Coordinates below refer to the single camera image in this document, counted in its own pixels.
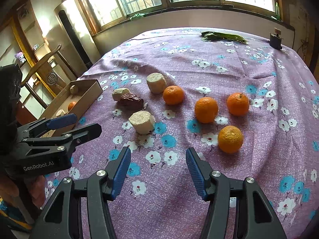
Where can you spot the round white sugarcane piece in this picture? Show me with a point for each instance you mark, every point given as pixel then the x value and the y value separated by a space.
pixel 156 83

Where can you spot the brown cardboard box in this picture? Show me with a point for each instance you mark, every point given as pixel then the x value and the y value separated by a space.
pixel 88 91

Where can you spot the person's left hand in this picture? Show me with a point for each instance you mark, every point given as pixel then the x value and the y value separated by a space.
pixel 10 190

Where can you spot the white sugarcane cube front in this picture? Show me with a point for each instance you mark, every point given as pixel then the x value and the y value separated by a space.
pixel 60 113

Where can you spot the green cloth on sill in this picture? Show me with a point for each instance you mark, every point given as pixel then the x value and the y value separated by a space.
pixel 137 16

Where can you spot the wooden chair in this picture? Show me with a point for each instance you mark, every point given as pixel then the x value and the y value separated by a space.
pixel 49 78

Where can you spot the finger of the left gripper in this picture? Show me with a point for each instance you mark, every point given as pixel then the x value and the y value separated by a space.
pixel 62 121
pixel 33 138

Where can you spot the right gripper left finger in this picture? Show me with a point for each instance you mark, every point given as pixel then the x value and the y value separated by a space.
pixel 61 216

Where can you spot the yellowish tangerine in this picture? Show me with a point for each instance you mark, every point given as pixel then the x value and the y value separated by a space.
pixel 230 139

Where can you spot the tall standing air conditioner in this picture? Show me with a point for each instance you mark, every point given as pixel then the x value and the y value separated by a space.
pixel 74 26

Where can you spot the small dark bottle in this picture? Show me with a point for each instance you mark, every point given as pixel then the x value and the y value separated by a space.
pixel 275 40

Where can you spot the dark red jujube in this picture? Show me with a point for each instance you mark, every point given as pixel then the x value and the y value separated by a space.
pixel 131 102

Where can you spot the purple plush toy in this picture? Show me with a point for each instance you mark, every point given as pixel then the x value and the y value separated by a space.
pixel 20 57

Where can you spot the green bottle on sill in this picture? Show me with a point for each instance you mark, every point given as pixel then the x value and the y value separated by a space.
pixel 277 11

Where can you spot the green leafy vegetable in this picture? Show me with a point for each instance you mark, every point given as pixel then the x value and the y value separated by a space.
pixel 211 36

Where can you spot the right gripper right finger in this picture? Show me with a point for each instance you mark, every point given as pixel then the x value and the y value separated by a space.
pixel 254 217

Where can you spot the orange tangerine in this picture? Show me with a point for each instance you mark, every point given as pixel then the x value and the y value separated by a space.
pixel 206 110
pixel 238 104
pixel 173 95
pixel 71 105

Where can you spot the purple floral tablecloth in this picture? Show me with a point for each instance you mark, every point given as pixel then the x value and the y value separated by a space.
pixel 280 146

